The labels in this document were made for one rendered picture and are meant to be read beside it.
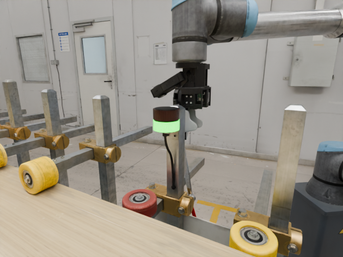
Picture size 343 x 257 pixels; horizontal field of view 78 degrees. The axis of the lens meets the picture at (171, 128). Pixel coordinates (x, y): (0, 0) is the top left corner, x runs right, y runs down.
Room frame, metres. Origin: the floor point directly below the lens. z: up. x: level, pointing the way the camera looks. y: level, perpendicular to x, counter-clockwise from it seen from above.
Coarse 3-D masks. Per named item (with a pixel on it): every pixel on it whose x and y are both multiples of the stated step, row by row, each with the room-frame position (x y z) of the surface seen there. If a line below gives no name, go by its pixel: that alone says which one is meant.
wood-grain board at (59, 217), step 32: (0, 192) 0.47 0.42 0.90; (64, 192) 0.47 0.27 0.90; (0, 224) 0.35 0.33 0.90; (32, 224) 0.35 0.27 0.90; (64, 224) 0.35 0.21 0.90; (96, 224) 0.35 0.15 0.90; (128, 224) 0.35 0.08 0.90; (160, 224) 0.35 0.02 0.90; (0, 256) 0.28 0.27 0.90; (32, 256) 0.28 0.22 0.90; (64, 256) 0.28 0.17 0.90; (96, 256) 0.28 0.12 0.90; (128, 256) 0.28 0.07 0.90; (160, 256) 0.28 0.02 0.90; (192, 256) 0.28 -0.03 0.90; (224, 256) 0.28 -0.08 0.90
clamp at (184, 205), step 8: (160, 192) 0.52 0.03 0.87; (184, 192) 0.51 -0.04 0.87; (168, 200) 0.49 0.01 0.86; (176, 200) 0.48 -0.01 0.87; (184, 200) 0.48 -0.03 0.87; (192, 200) 0.50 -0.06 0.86; (168, 208) 0.49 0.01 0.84; (176, 208) 0.48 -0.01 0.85; (184, 208) 0.47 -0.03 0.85; (192, 208) 0.50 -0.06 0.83; (176, 216) 0.48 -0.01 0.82
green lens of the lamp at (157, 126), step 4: (156, 124) 0.44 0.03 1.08; (160, 124) 0.44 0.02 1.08; (164, 124) 0.44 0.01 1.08; (168, 124) 0.44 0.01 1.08; (172, 124) 0.44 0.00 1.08; (176, 124) 0.45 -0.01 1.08; (156, 128) 0.44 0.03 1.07; (160, 128) 0.44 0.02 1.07; (164, 128) 0.44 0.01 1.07; (168, 128) 0.44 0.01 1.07; (172, 128) 0.44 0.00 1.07; (176, 128) 0.45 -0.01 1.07; (164, 132) 0.44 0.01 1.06; (168, 132) 0.44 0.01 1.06
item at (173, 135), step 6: (156, 108) 0.46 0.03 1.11; (162, 108) 0.46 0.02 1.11; (168, 108) 0.46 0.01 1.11; (174, 108) 0.46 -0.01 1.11; (156, 120) 0.45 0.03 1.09; (174, 132) 0.49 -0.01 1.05; (168, 138) 0.49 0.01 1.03; (174, 138) 0.49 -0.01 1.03; (168, 150) 0.47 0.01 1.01; (174, 186) 0.49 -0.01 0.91
